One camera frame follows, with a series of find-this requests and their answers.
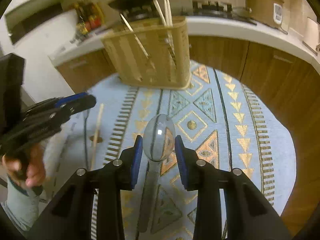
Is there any gas stove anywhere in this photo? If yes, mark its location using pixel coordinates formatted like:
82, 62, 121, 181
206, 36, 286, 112
120, 0, 258, 26

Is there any white box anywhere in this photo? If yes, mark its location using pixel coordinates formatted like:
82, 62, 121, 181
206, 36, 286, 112
302, 16, 320, 53

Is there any metal spoon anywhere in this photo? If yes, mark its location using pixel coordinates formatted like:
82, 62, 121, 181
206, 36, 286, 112
137, 113, 177, 233

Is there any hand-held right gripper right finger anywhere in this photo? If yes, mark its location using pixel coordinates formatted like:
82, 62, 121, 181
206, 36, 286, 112
174, 135, 292, 240

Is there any white kitchen countertop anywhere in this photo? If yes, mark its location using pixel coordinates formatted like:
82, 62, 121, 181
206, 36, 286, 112
48, 14, 320, 73

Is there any row of spice bottles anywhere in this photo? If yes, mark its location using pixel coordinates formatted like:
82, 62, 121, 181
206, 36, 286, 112
71, 1, 105, 37

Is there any brown rice cooker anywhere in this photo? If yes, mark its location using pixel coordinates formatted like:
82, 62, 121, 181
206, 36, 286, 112
242, 0, 286, 30

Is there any wooden chopstick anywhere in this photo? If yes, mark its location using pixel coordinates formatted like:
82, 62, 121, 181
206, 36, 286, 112
119, 13, 151, 58
163, 0, 171, 28
89, 103, 105, 171
166, 0, 174, 28
153, 0, 168, 27

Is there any blue patterned table mat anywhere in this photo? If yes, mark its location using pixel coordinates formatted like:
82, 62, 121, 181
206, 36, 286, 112
43, 61, 297, 240

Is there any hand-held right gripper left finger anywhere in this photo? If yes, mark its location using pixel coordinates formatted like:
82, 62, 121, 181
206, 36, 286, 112
26, 137, 143, 240

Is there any bamboo utensil holder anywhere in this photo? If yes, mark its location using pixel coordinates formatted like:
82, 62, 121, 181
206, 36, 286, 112
101, 16, 192, 90

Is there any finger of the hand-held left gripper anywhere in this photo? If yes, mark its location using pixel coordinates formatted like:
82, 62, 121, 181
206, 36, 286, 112
54, 92, 97, 108
53, 103, 96, 123

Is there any person's left hand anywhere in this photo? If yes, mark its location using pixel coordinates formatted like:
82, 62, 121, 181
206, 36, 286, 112
2, 143, 46, 188

